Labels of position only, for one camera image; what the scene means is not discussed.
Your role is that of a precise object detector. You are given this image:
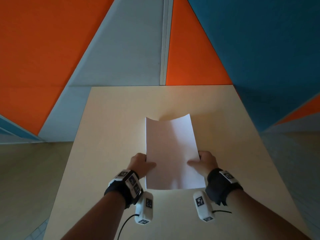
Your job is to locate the person's right hand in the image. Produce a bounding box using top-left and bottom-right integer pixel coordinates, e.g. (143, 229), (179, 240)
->
(187, 150), (219, 178)

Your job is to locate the person's left hand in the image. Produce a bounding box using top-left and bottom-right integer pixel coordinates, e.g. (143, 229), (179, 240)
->
(127, 153), (157, 179)

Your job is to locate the white paper sheet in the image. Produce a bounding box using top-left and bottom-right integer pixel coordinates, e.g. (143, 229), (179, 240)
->
(145, 113), (206, 191)

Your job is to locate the person's right forearm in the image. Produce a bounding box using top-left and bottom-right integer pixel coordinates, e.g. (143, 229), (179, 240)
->
(227, 189), (312, 240)

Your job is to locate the person's left forearm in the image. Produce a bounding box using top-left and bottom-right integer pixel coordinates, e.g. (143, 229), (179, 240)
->
(61, 191), (126, 240)

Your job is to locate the black left wrist strap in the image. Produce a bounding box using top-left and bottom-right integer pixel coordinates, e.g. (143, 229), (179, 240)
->
(104, 169), (144, 209)

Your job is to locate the black wrist strap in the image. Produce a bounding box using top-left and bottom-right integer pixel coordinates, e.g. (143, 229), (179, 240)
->
(104, 169), (144, 209)
(205, 168), (244, 206)

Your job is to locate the black right wrist strap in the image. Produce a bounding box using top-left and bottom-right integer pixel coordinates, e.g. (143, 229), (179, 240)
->
(205, 168), (244, 206)

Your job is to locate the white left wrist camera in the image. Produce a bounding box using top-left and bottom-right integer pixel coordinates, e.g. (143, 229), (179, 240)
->
(134, 191), (154, 225)

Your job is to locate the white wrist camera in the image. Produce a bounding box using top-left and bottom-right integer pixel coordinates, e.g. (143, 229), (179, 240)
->
(134, 191), (154, 225)
(193, 190), (215, 222)

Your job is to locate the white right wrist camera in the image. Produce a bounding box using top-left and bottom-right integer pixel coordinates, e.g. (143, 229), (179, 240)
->
(193, 190), (215, 222)

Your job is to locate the black left camera cable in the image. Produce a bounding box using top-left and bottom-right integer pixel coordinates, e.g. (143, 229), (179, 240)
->
(117, 214), (139, 240)

